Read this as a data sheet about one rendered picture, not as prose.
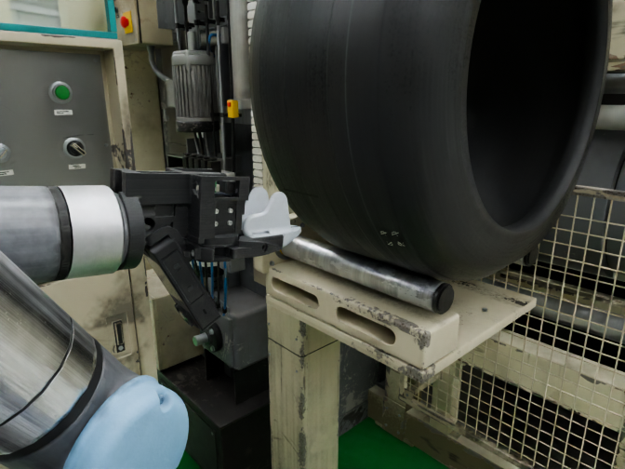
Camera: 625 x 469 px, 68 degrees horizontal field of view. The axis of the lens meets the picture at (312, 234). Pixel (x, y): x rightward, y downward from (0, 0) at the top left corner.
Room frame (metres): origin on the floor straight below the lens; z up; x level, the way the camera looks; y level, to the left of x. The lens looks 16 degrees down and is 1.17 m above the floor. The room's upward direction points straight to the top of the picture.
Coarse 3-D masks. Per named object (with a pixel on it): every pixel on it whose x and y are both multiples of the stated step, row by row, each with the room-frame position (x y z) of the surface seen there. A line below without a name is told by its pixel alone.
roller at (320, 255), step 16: (304, 240) 0.79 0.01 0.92; (288, 256) 0.81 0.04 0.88; (304, 256) 0.77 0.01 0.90; (320, 256) 0.74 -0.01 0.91; (336, 256) 0.72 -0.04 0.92; (352, 256) 0.71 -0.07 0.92; (336, 272) 0.72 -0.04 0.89; (352, 272) 0.69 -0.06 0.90; (368, 272) 0.67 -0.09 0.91; (384, 272) 0.65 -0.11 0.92; (400, 272) 0.64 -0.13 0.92; (384, 288) 0.64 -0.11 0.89; (400, 288) 0.62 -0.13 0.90; (416, 288) 0.60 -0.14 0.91; (432, 288) 0.59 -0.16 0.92; (448, 288) 0.59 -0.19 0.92; (416, 304) 0.60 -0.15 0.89; (432, 304) 0.58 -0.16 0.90; (448, 304) 0.59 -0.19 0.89
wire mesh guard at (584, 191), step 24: (576, 192) 0.90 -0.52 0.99; (600, 192) 0.87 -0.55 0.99; (624, 192) 0.84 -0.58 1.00; (600, 264) 0.86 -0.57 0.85; (528, 312) 0.95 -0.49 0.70; (552, 336) 0.91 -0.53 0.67; (576, 384) 0.87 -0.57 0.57; (456, 408) 1.06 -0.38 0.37; (528, 408) 0.93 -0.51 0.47; (600, 408) 0.83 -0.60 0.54; (624, 408) 0.80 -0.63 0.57; (480, 432) 1.01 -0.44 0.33; (552, 432) 0.88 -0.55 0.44; (624, 432) 0.79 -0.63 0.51; (504, 456) 0.95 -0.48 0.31
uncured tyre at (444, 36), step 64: (320, 0) 0.56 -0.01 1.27; (384, 0) 0.50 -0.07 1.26; (448, 0) 0.50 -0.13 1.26; (512, 0) 0.94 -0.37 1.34; (576, 0) 0.87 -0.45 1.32; (256, 64) 0.63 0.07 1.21; (320, 64) 0.54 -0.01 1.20; (384, 64) 0.49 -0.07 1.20; (448, 64) 0.50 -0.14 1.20; (512, 64) 0.97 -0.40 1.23; (576, 64) 0.88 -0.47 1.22; (256, 128) 0.66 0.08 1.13; (320, 128) 0.55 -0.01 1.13; (384, 128) 0.49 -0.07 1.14; (448, 128) 0.50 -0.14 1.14; (512, 128) 0.95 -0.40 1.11; (576, 128) 0.80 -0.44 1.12; (320, 192) 0.59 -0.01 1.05; (384, 192) 0.51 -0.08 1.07; (448, 192) 0.51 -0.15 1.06; (512, 192) 0.87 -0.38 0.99; (384, 256) 0.61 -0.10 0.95; (448, 256) 0.56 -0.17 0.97; (512, 256) 0.64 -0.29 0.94
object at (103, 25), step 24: (0, 0) 0.81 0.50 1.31; (24, 0) 0.84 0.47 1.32; (48, 0) 0.86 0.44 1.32; (72, 0) 0.89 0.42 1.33; (96, 0) 0.92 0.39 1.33; (0, 24) 0.80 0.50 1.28; (24, 24) 0.83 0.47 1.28; (48, 24) 0.86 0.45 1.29; (72, 24) 0.88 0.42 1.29; (96, 24) 0.91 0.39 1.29
